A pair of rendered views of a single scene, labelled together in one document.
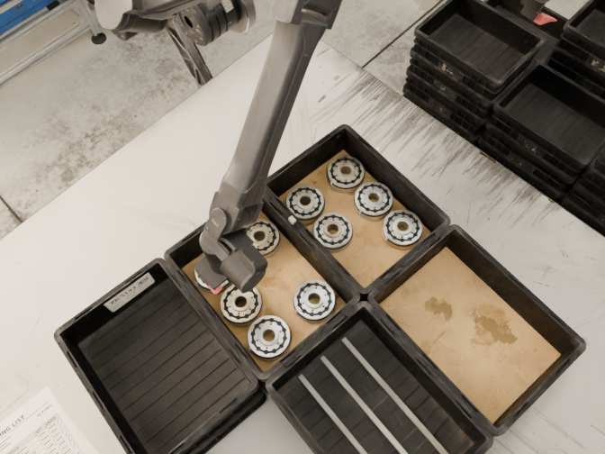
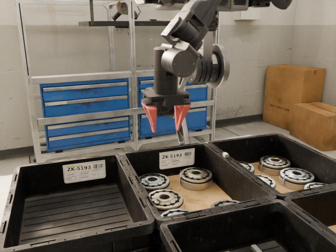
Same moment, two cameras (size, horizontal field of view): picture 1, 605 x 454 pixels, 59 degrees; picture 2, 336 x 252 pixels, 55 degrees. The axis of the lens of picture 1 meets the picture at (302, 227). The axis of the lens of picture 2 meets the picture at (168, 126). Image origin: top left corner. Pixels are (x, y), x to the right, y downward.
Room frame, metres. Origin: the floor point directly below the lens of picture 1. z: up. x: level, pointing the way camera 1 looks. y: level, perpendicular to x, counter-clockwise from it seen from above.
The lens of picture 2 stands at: (-0.32, -0.07, 1.31)
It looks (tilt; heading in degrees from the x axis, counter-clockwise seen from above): 17 degrees down; 17
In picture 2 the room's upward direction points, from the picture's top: straight up
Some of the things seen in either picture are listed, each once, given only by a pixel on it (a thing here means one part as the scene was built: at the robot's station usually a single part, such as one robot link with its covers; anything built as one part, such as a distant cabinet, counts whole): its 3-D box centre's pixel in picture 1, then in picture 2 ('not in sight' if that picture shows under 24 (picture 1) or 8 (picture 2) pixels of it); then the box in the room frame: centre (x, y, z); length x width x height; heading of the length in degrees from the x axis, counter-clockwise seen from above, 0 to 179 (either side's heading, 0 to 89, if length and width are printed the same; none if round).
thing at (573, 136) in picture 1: (544, 137); not in sight; (1.20, -0.99, 0.31); 0.40 x 0.30 x 0.34; 41
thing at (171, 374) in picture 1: (160, 363); (76, 211); (0.29, 0.35, 0.87); 0.40 x 0.30 x 0.11; 36
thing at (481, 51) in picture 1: (465, 76); not in sight; (1.49, -0.72, 0.37); 0.40 x 0.30 x 0.45; 41
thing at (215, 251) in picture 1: (220, 247); (166, 59); (0.40, 0.15, 1.24); 0.07 x 0.06 x 0.07; 40
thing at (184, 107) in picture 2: not in sight; (172, 112); (0.42, 0.14, 1.11); 0.07 x 0.07 x 0.09; 36
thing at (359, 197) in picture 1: (374, 198); (296, 175); (0.68, -0.19, 0.86); 0.10 x 0.10 x 0.01
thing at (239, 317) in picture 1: (240, 303); (164, 199); (0.42, 0.16, 0.86); 0.10 x 0.10 x 0.01
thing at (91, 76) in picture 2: not in sight; (132, 74); (2.28, 1.04, 0.91); 1.70 x 0.10 x 0.05; 131
